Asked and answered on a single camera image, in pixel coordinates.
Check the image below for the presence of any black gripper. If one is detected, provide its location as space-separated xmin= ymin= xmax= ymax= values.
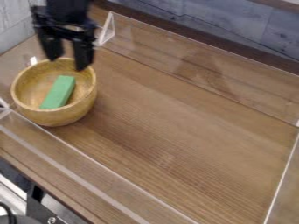
xmin=31 ymin=0 xmax=97 ymax=71

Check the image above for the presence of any green rectangular stick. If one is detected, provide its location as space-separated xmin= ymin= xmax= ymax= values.
xmin=40 ymin=75 xmax=76 ymax=109

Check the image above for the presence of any wooden bowl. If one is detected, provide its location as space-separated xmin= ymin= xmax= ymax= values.
xmin=11 ymin=58 xmax=97 ymax=127

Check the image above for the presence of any small white tag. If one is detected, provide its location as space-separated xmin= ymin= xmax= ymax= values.
xmin=29 ymin=56 xmax=37 ymax=65

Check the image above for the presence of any black metal table leg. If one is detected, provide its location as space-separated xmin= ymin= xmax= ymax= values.
xmin=24 ymin=185 xmax=80 ymax=224

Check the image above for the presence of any clear acrylic corner bracket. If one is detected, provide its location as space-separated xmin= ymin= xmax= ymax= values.
xmin=93 ymin=12 xmax=115 ymax=47

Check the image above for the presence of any clear acrylic front wall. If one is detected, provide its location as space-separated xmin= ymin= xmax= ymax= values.
xmin=0 ymin=109 xmax=200 ymax=224

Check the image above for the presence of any clear acrylic wall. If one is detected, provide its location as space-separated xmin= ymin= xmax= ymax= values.
xmin=0 ymin=109 xmax=200 ymax=224
xmin=263 ymin=139 xmax=299 ymax=224

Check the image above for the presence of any black cable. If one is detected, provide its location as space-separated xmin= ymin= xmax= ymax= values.
xmin=0 ymin=200 xmax=16 ymax=224

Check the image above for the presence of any clear acrylic right wall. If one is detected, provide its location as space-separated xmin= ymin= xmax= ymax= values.
xmin=263 ymin=139 xmax=299 ymax=224

